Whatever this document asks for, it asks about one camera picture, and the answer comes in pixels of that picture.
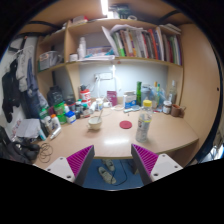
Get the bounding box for white wall socket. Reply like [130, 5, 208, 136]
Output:
[94, 72, 114, 81]

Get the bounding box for brown mug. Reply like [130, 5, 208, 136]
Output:
[170, 103, 187, 118]

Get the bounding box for cream ceramic cup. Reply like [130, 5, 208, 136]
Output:
[87, 115, 103, 131]

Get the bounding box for light blue round lid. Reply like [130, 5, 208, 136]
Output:
[123, 105, 141, 114]

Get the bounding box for clear yellow-capped drink bottle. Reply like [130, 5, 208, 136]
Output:
[135, 99, 154, 144]

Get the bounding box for wooden spoon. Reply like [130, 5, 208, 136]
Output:
[97, 108, 105, 123]

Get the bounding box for clear glass bottle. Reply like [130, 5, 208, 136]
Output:
[168, 79, 178, 104]

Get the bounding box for blue and white jar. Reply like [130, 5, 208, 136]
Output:
[64, 110, 77, 125]

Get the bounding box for ceiling strip light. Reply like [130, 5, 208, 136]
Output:
[100, 0, 110, 17]

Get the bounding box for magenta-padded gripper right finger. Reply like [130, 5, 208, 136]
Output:
[130, 143, 184, 186]

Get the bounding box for magenta box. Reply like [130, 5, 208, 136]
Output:
[106, 90, 119, 107]

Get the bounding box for grey slipper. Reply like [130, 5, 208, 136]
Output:
[100, 158, 117, 173]
[97, 165, 118, 185]

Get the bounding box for wooden shelf unit with books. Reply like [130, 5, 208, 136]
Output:
[34, 14, 184, 101]

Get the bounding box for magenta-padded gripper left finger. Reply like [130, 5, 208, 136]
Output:
[44, 144, 96, 187]

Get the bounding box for white-lidded dark jar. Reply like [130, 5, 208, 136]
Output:
[162, 100, 173, 115]

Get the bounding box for coiled black cable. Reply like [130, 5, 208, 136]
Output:
[37, 142, 54, 164]

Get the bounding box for flat round red coaster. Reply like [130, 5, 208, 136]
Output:
[119, 120, 133, 130]

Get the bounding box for white orange-capped bottle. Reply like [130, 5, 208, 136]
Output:
[49, 113, 62, 132]

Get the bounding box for black jug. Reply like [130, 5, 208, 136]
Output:
[46, 85, 65, 108]

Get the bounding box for small white bottle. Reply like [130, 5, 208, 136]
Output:
[95, 97, 105, 112]

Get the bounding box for grey hanging garment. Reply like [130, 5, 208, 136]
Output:
[14, 44, 36, 93]

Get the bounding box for grey plastic bottle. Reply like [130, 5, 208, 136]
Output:
[140, 83, 153, 106]

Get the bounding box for black hanging garment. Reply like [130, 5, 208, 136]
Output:
[1, 59, 23, 124]

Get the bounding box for white paper sheets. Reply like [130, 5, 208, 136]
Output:
[14, 118, 43, 139]

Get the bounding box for black backpack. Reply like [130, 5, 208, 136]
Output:
[0, 126, 42, 164]

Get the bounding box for red and white canister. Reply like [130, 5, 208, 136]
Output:
[79, 88, 92, 106]

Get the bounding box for tall green bottle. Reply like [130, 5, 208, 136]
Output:
[135, 80, 143, 107]

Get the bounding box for silver tube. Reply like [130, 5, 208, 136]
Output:
[49, 126, 63, 140]

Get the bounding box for dark blue hanging garment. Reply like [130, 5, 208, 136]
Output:
[25, 58, 43, 119]

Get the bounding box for white and blue box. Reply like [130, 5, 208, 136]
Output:
[122, 90, 138, 110]

